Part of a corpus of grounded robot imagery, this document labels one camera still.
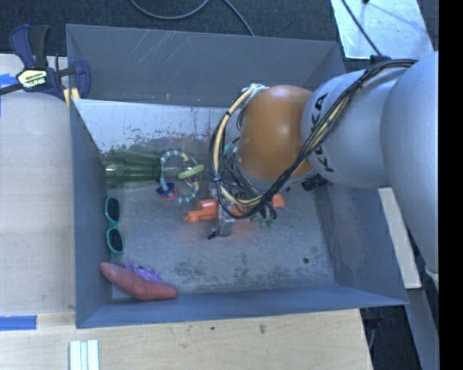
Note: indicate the grey metal bin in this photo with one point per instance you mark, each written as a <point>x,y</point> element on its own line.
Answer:
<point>200,253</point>

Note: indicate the purple toy animal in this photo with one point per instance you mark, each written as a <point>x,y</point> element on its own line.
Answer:
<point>146,273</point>

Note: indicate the red-brown toy sweet potato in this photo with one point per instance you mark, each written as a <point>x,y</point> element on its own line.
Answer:
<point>142,286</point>

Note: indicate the dark green clear plastic cup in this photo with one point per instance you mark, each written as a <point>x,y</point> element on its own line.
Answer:
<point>133,170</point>

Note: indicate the green sunglasses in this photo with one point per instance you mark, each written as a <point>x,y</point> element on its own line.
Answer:
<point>113,226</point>

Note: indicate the pale wood board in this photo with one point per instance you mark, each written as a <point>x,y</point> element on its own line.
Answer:
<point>34,206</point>

